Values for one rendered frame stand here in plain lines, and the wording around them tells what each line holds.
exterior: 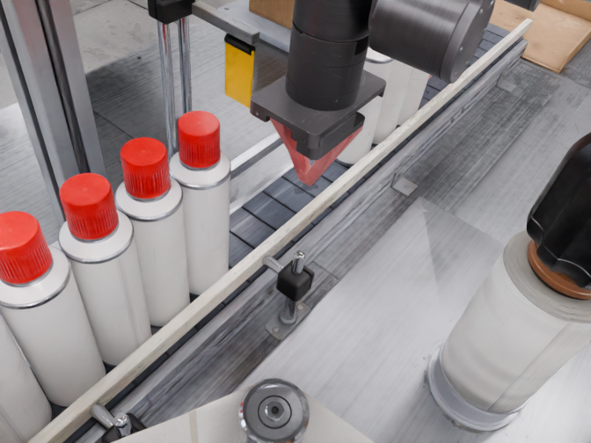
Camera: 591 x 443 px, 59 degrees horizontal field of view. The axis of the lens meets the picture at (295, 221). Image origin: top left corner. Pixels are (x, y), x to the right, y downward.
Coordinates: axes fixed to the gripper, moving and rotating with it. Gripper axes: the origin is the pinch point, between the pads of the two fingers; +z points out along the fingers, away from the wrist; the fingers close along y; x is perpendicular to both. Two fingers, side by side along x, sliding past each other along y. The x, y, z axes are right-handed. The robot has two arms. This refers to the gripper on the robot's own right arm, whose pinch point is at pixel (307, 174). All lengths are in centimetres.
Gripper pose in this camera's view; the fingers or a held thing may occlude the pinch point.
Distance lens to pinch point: 48.1
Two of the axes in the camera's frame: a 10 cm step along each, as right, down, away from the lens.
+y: 6.1, -5.4, 5.8
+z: -1.1, 6.7, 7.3
